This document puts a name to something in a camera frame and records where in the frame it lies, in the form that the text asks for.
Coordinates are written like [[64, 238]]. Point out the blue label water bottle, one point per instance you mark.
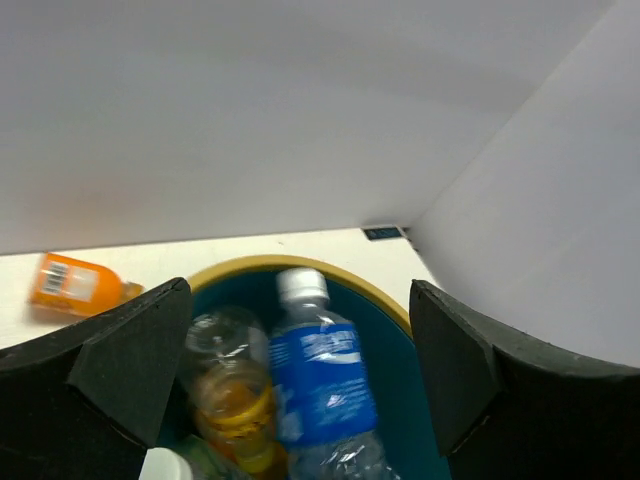
[[326, 413]]

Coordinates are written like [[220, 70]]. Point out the clear bottle with yellow band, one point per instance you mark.
[[224, 371]]

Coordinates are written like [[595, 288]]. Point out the orange juice bottle behind bin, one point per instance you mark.
[[79, 288]]

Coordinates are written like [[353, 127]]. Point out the teal bin with yellow rim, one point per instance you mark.
[[403, 445]]

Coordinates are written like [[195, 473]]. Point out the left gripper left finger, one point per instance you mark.
[[87, 401]]

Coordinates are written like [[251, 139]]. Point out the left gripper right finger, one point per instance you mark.
[[507, 405]]

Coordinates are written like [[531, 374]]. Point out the right blue table sticker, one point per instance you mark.
[[383, 233]]

